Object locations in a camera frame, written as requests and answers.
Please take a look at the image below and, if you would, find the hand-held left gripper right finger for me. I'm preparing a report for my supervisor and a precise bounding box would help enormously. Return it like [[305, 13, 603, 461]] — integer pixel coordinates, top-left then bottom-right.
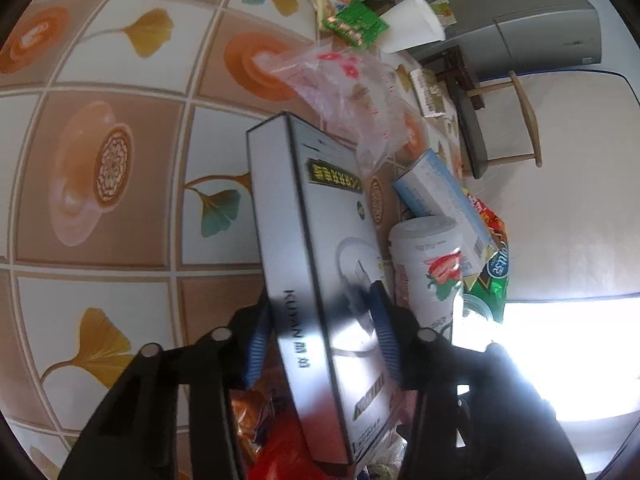
[[367, 280, 588, 480]]

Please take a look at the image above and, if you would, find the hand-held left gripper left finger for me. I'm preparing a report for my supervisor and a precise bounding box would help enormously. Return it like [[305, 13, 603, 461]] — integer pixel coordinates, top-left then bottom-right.
[[57, 290, 274, 480]]

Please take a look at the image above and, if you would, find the white strawberry print bottle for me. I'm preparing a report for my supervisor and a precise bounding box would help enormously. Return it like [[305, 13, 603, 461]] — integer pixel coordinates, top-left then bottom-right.
[[388, 215, 466, 341]]

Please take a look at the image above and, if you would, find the grey cardboard box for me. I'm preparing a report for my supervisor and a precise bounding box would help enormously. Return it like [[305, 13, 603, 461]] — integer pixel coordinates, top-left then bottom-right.
[[245, 111, 401, 478]]

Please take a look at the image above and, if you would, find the blue white medicine box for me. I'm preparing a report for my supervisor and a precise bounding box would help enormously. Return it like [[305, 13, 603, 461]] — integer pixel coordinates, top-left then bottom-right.
[[391, 148, 501, 268]]

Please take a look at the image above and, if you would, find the clear flowered plastic bag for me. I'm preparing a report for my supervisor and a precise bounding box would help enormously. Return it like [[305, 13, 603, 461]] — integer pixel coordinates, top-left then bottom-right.
[[267, 42, 421, 181]]

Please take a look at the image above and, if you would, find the orange snack packet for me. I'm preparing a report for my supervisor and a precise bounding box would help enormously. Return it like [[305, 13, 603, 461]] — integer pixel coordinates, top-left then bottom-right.
[[230, 385, 281, 456]]

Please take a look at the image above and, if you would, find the red plastic bag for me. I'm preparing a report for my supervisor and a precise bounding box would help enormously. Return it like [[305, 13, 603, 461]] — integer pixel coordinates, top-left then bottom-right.
[[247, 405, 331, 480]]

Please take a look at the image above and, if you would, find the green chip bag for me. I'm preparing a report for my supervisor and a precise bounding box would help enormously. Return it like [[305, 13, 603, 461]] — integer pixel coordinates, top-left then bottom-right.
[[460, 190, 511, 323]]

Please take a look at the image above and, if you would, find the ginkgo pattern tablecloth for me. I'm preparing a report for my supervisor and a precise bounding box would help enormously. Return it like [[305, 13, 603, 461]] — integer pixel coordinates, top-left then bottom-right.
[[0, 0, 501, 480]]

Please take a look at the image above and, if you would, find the wooden chair black seat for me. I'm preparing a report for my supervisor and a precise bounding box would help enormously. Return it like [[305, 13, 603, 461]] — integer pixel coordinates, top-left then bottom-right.
[[455, 70, 544, 181]]

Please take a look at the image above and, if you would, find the small white packet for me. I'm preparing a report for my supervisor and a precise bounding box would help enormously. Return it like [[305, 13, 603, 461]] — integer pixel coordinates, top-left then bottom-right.
[[410, 67, 447, 117]]

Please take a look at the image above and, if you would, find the dark wooden stool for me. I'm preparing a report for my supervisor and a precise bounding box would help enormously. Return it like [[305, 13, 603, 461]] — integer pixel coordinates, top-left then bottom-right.
[[419, 45, 488, 111]]

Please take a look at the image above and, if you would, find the white paper cup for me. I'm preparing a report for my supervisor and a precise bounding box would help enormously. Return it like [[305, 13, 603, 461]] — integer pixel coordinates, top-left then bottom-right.
[[380, 0, 447, 55]]

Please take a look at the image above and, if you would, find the green snack packet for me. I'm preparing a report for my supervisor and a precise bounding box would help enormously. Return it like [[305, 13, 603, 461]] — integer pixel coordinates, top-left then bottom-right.
[[321, 0, 391, 50]]

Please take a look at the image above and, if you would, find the grey refrigerator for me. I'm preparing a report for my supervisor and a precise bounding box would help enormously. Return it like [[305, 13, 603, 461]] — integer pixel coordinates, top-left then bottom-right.
[[440, 0, 601, 81]]

